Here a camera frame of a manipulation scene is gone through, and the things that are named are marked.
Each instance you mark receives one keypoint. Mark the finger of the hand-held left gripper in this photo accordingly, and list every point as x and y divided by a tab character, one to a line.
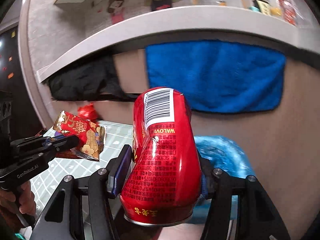
65	142
32	141

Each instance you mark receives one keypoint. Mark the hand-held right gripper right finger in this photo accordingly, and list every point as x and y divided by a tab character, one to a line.
204	188

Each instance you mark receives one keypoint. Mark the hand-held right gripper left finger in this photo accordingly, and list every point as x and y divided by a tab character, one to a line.
120	172

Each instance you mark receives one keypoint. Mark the red gold snack packet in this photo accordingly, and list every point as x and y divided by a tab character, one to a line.
87	135

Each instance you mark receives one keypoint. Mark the crushed red drink can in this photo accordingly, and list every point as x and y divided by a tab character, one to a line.
162	167

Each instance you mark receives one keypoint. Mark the person's left hand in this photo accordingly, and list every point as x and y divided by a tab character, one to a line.
27	201

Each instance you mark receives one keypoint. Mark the red plastic bag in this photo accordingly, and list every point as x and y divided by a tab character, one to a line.
86	111

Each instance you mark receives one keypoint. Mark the black cloth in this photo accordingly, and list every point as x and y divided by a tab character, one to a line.
82	80

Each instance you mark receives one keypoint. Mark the black refrigerator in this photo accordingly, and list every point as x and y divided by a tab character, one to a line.
15	67

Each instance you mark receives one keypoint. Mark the wooden counter cabinet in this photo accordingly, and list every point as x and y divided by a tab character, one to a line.
287	142

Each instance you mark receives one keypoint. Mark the blue towel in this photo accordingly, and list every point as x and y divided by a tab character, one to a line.
215	75

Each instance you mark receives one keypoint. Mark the grey kitchen counter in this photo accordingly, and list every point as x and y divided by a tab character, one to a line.
125	30

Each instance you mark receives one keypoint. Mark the teal jar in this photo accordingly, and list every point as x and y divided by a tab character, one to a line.
254	8

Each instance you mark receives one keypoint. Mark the yellow capped jar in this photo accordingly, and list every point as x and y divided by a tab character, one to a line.
276	12

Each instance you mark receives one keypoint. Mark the dark sauce bottle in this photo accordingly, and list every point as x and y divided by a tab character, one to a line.
265	7

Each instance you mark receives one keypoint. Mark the red bottle in plastic bag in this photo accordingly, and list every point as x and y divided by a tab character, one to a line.
287	2

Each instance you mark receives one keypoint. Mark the cartoon wall sticker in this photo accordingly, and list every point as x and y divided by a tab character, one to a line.
116	10

